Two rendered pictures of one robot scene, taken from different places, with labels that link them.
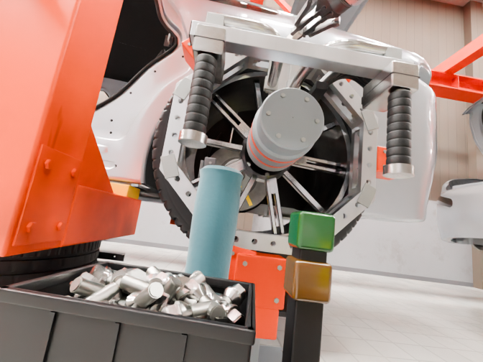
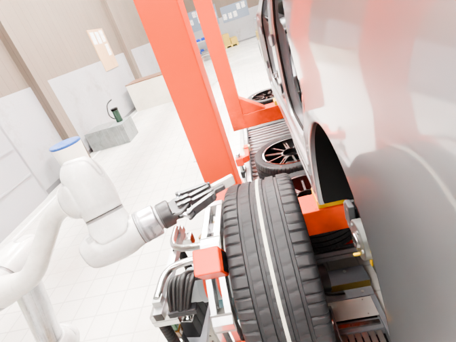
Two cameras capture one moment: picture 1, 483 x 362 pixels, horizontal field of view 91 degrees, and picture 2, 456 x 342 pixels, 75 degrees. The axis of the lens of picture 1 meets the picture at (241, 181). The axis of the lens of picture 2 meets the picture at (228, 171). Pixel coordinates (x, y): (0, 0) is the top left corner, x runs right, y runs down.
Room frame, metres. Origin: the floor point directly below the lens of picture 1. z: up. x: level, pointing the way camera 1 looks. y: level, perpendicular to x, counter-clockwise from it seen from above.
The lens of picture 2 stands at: (0.90, -0.84, 1.68)
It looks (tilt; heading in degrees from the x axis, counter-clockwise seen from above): 27 degrees down; 104
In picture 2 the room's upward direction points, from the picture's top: 19 degrees counter-clockwise
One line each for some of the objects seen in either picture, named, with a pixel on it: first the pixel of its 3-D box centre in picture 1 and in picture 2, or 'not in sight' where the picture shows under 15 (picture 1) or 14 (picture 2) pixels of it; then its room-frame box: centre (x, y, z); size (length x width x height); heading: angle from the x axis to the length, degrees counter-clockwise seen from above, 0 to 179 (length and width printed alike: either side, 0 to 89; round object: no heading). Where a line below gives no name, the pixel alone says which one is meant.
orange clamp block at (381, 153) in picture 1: (384, 163); not in sight; (0.63, -0.38, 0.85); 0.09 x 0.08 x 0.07; 94
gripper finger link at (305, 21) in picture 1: (311, 16); (194, 196); (0.61, -0.14, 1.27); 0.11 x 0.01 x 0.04; 30
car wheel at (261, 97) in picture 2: not in sight; (269, 101); (0.75, 3.61, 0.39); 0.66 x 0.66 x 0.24
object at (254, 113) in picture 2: not in sight; (264, 105); (0.74, 2.44, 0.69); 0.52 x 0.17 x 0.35; 4
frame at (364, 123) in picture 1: (272, 145); (234, 276); (0.60, -0.07, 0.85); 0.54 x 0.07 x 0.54; 94
